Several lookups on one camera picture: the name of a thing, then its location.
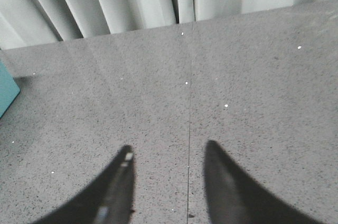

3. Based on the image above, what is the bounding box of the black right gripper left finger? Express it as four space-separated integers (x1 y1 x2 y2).
35 145 135 223

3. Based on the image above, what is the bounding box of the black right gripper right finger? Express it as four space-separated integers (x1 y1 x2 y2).
203 141 318 223

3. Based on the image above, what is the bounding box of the light blue box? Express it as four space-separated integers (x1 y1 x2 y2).
0 62 20 117

